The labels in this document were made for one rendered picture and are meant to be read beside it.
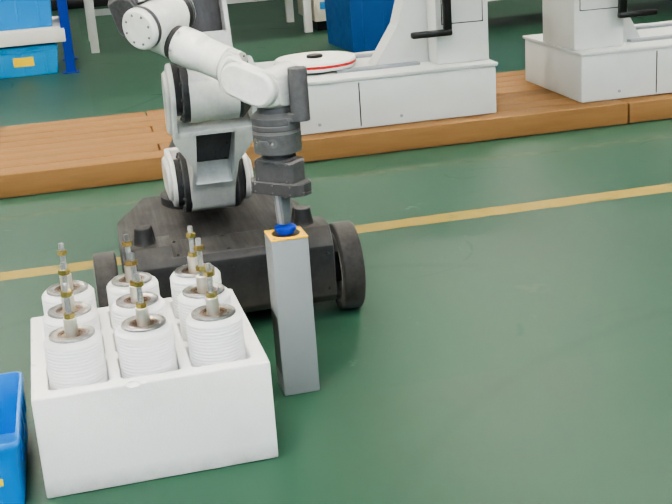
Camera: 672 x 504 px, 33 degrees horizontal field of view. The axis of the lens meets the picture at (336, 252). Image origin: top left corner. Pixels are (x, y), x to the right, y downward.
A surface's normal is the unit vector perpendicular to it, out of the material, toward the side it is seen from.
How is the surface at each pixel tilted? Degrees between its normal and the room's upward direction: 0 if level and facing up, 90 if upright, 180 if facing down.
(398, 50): 90
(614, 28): 90
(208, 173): 52
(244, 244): 0
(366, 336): 0
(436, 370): 0
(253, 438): 90
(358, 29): 91
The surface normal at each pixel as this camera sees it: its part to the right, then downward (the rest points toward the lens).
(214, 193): 0.21, 0.82
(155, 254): 0.11, -0.46
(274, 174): -0.54, 0.29
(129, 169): 0.22, 0.29
